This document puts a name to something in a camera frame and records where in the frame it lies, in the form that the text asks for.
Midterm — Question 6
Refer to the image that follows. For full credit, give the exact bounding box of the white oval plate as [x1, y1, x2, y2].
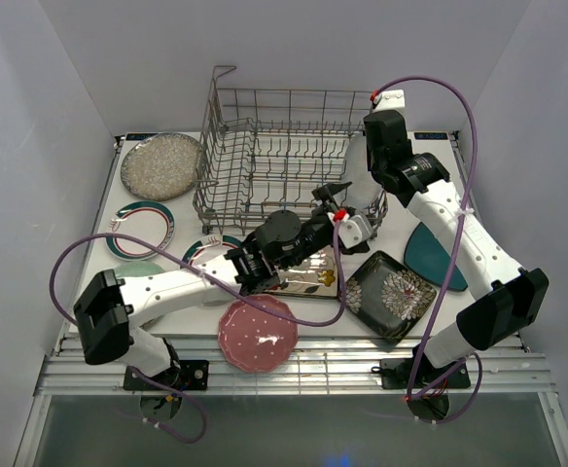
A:
[341, 133, 382, 209]

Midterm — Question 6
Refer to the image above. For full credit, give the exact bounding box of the teal square plate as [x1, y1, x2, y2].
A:
[404, 223, 449, 287]

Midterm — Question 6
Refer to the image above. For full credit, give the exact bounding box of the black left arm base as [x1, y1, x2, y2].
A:
[123, 341, 210, 393]

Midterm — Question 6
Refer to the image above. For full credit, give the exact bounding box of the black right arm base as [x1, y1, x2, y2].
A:
[371, 357, 471, 389]

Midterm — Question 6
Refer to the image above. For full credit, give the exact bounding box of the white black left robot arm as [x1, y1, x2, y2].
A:
[73, 183, 373, 389]

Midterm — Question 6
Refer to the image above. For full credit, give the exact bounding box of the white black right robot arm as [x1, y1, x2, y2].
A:
[364, 110, 550, 386]

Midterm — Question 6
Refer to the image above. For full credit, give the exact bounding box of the dark logo sticker right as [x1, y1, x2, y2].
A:
[413, 131, 449, 140]

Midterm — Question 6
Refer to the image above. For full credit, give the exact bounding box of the dark logo sticker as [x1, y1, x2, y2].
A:
[413, 131, 449, 140]
[124, 133, 158, 141]

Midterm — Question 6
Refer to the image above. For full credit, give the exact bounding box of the cream floral square plate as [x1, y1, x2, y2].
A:
[267, 246, 338, 299]

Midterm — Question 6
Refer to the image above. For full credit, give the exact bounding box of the black floral square plate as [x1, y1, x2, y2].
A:
[345, 251, 437, 345]

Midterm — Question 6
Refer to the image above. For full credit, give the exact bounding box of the white plate steam logo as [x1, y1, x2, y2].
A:
[182, 233, 241, 265]

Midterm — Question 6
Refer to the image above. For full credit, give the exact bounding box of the pink dotted scalloped plate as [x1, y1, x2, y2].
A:
[218, 295, 299, 373]

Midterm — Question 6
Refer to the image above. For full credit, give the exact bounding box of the speckled brown round plate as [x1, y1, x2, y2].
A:
[120, 133, 202, 201]

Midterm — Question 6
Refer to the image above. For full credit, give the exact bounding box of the white plate green red rim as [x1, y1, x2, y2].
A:
[106, 200, 175, 261]

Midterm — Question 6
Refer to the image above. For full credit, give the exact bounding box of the dark logo sticker left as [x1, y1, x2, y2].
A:
[124, 133, 158, 141]

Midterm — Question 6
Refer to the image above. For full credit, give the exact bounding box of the mint green flower plate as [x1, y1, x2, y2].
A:
[114, 261, 165, 278]

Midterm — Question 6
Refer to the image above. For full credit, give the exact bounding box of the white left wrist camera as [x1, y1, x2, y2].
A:
[328, 209, 373, 249]

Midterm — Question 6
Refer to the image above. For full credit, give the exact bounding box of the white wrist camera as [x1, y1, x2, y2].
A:
[371, 90, 406, 116]
[328, 209, 373, 249]

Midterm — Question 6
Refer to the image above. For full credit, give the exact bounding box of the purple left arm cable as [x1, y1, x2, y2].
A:
[49, 221, 347, 327]

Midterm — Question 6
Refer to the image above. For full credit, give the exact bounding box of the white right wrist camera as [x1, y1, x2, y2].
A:
[371, 90, 406, 116]

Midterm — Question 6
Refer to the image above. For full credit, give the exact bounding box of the grey wire dish rack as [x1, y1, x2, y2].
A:
[194, 65, 371, 235]

